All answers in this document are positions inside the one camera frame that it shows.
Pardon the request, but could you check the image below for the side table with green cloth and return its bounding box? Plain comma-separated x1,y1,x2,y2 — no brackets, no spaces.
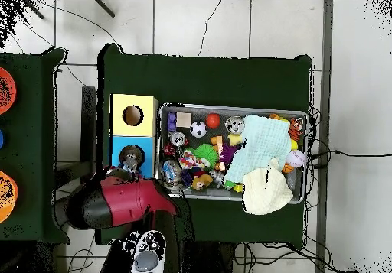
0,47,70,244

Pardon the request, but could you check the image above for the white baseball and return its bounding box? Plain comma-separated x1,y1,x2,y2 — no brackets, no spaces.
285,149,307,168

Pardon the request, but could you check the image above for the red-orange round disc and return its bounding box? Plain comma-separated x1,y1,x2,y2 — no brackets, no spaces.
0,67,18,115

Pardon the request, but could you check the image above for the small clear bottle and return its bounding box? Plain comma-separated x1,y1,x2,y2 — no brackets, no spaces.
119,145,145,174

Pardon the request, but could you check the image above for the black and white soccer ball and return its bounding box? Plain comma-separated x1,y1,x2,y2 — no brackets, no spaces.
189,120,207,138

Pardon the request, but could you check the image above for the black metal leg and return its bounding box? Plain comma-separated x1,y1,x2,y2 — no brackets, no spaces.
22,0,45,20
93,0,116,18

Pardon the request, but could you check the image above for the crushed silver can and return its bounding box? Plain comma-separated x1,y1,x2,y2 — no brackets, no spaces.
168,131,188,147

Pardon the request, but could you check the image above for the purple spiky ball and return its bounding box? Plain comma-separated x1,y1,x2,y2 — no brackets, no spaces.
219,143,240,164

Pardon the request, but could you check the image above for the orange red ball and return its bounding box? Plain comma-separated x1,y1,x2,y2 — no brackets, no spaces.
205,112,222,129

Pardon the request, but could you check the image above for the wooden cube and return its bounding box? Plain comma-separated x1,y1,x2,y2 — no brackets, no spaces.
176,111,193,128

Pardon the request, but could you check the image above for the cream yellow cloth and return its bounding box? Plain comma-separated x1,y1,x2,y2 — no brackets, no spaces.
242,157,294,216

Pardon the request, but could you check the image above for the clear mesh bin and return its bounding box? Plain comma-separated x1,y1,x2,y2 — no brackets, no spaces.
154,102,309,205

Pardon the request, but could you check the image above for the wooden box with three holes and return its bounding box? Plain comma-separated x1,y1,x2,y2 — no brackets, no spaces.
108,93,159,180

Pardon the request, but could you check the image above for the thin black floor cable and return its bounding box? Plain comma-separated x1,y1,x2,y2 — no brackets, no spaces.
197,0,222,57

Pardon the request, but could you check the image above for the orange round disc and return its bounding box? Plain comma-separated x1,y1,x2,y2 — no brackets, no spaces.
0,170,19,223

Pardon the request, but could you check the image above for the mint green cloth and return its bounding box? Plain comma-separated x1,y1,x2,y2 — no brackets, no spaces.
223,114,292,184

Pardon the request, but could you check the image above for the green spiky ball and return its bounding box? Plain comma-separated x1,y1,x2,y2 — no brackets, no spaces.
191,143,220,165

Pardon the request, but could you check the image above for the silver can with pull tab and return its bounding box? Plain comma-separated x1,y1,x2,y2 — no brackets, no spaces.
224,115,246,134

